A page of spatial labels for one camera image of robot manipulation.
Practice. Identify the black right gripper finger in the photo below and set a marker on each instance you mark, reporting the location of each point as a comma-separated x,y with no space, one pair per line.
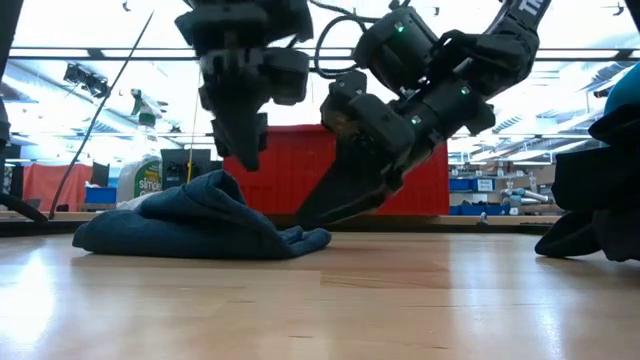
345,192
395,179

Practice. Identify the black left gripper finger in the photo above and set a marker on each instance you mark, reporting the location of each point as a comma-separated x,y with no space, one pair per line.
220,137
250,142

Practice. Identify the navy blue garment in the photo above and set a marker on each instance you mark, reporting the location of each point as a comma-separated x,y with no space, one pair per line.
200,225

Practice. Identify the black garment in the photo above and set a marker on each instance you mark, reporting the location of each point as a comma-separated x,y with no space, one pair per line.
600,200

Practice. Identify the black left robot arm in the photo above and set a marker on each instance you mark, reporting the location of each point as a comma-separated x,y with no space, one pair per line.
235,20

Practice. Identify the grey background robot arm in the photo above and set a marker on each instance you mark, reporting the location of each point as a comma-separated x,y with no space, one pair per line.
525,194

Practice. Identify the red plastic laundry basket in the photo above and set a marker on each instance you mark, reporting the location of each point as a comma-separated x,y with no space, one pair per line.
300,165

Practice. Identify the black monitor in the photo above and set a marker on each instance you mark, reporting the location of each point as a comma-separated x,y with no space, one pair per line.
185,165

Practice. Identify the shelf with blue bins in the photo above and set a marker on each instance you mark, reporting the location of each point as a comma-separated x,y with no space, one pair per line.
480,187

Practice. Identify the wooden workbench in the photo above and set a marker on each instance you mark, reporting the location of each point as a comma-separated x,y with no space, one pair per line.
500,219

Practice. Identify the blue bin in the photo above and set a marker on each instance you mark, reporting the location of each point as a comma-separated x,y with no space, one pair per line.
100,195

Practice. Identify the black ceiling-hung device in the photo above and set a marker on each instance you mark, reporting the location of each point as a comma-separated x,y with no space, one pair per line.
602,92

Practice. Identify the red fabric partition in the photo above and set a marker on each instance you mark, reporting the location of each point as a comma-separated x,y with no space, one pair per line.
55,187

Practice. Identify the beige wooden table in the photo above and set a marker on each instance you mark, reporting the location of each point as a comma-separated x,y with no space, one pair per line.
45,216

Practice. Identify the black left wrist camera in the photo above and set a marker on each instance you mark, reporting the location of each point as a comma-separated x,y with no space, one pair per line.
289,75

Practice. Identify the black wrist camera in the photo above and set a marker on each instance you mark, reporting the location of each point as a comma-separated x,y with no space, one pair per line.
289,75
370,120

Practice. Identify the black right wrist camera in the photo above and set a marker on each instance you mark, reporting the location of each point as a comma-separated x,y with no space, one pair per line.
370,120

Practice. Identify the black ceiling camera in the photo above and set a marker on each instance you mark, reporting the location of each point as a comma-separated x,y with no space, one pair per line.
85,80

